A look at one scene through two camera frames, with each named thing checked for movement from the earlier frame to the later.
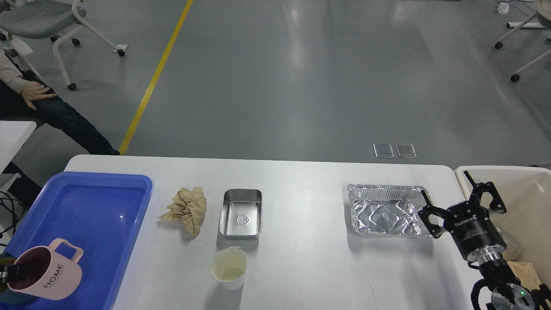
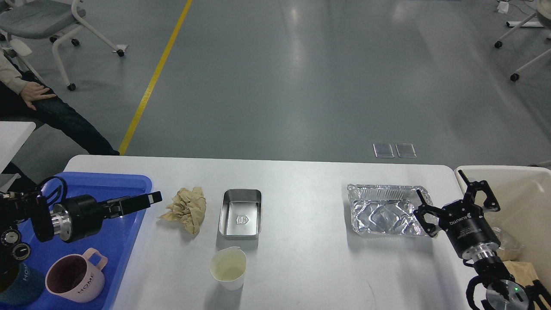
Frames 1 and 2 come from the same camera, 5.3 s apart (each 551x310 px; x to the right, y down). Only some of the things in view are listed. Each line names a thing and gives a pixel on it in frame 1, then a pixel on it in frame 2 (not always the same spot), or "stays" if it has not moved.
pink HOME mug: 43,271 → 74,277
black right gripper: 478,237 stays
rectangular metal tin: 241,214 stays
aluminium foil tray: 388,210 stays
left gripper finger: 12,273 → 79,217
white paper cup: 228,265 stays
